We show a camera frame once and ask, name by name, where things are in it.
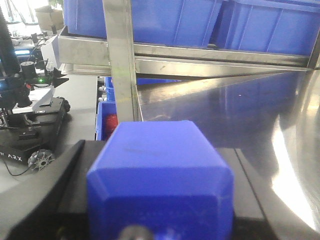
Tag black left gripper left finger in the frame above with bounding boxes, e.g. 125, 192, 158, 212
0, 140, 106, 240

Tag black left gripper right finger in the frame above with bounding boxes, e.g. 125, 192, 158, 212
217, 148, 320, 240

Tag blue floor bin red part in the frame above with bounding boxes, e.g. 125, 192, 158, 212
95, 101, 118, 141

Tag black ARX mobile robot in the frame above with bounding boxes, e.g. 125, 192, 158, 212
0, 15, 71, 172

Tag blue bin on rack right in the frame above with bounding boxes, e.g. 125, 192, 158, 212
210, 0, 320, 56

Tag blue bin on rack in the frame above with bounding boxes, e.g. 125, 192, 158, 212
210, 0, 320, 56
63, 0, 223, 48

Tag cardboard box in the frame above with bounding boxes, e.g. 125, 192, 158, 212
35, 5, 64, 31

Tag blue bin on rack left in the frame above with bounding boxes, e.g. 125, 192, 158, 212
63, 0, 223, 48

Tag stainless steel rack frame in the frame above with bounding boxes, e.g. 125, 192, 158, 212
58, 0, 320, 122

